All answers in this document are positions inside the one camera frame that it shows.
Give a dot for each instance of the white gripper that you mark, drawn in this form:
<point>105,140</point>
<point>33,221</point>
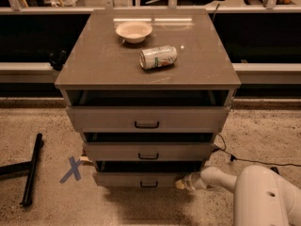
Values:
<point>190,182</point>

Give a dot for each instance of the grey bottom drawer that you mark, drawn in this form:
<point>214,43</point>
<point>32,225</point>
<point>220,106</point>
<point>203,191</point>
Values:
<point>146,174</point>

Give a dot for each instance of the grey drawer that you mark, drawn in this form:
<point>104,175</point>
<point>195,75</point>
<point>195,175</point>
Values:
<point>149,147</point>
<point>161,119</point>
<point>146,174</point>

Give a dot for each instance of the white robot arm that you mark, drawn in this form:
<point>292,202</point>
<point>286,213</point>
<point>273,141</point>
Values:
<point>261,197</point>

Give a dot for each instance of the grey middle drawer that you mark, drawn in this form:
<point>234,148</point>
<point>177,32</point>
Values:
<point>149,147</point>

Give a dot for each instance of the grey drawer cabinet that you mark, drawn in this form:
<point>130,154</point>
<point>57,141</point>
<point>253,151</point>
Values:
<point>104,69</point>

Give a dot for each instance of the grey top drawer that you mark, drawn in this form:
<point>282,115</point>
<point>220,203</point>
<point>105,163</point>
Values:
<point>161,119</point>

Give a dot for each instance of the black stand right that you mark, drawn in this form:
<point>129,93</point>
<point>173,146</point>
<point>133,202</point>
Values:
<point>274,169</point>

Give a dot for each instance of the black stand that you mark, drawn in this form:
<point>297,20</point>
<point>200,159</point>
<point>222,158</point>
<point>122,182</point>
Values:
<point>28,168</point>
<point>274,169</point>

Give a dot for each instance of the blue tape cross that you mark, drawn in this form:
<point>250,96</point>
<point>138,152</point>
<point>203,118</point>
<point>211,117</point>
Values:
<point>74,170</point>

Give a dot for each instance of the white green soda can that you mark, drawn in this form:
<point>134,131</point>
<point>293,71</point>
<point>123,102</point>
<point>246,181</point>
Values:
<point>158,57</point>

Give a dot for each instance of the black stand left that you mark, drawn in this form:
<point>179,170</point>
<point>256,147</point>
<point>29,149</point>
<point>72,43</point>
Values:
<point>28,168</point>

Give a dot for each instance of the white ceramic bowl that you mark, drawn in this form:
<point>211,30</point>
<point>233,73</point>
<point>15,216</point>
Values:
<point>134,32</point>

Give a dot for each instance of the black clamp on rail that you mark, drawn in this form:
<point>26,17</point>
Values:
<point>57,61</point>

